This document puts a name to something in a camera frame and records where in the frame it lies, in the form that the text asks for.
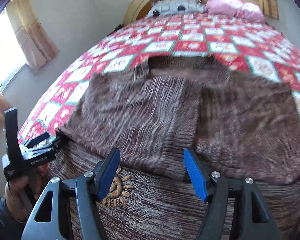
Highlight brown knitted sweater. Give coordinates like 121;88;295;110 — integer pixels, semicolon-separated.
49;56;300;239

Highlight person's left hand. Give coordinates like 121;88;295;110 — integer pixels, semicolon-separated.
5;164;48;223

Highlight side window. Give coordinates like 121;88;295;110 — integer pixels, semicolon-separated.
0;11;26;91

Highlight yellow curtain at side window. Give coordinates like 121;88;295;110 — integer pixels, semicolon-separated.
6;0;59;72

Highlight black object beside bed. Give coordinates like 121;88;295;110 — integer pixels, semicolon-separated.
108;24;124;35

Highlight red patchwork bed quilt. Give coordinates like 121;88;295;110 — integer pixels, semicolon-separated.
18;12;300;142

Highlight pink pillow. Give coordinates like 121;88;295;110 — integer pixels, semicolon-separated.
205;0;265;23

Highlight grey patterned pillow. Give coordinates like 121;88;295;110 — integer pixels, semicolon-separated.
146;0;205;18

